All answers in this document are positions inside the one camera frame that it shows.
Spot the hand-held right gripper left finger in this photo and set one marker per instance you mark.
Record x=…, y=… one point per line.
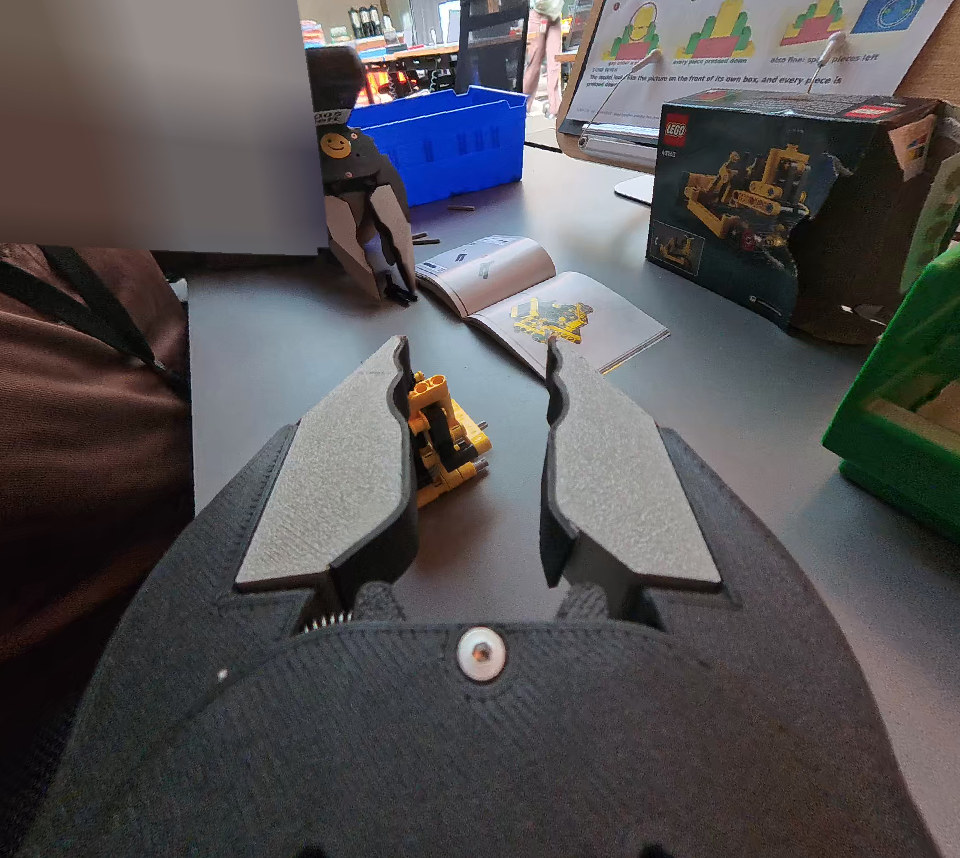
x=330, y=490

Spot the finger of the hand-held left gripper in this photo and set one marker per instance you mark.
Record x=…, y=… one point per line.
x=351, y=235
x=397, y=227

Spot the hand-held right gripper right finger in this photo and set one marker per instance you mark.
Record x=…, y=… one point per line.
x=622, y=490

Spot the black lego connector piece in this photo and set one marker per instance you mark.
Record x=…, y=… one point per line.
x=401, y=294

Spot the yellow lego bulldozer model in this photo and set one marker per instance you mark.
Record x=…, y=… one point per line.
x=442, y=415

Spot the lego instruction booklet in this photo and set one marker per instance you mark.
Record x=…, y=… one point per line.
x=510, y=273

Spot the black lego set box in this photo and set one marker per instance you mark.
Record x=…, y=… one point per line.
x=750, y=197

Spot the blue plastic bin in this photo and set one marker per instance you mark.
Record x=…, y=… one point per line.
x=450, y=145

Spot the dark bottles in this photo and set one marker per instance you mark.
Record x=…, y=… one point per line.
x=366, y=21

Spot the black mesh office chair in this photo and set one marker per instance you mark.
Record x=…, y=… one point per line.
x=491, y=32

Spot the person's brown clothing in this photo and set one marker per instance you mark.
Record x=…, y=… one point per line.
x=75, y=460

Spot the green plastic bin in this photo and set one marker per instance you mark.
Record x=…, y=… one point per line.
x=907, y=378

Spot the pale green spotted sheet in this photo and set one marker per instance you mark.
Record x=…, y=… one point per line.
x=934, y=212

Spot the instruction sheet on stand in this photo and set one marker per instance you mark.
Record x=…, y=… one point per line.
x=934, y=74

